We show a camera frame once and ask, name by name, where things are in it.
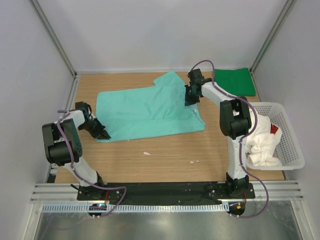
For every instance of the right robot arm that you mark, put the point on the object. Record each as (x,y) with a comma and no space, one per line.
(234,122)

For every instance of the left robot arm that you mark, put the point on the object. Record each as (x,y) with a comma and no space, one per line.
(63,148)

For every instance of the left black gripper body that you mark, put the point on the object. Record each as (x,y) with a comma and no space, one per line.
(93,126)

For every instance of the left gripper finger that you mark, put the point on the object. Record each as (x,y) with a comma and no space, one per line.
(102,129)
(102,136)

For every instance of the teal t-shirt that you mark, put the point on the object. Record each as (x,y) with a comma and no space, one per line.
(148,112)

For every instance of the white plastic basket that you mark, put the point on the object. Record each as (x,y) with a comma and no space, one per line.
(288,150)

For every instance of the white t-shirt in basket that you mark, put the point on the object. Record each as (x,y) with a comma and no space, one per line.
(260,146)

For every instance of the folded green t-shirt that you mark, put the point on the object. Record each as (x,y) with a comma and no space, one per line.
(237,82)

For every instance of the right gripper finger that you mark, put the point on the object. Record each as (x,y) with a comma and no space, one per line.
(188,99)
(194,99)

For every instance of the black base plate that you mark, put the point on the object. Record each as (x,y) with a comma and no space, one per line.
(164,193)

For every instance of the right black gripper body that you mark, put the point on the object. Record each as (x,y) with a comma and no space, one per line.
(191,93)

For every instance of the white slotted cable duct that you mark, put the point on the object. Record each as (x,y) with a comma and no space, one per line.
(121,209)

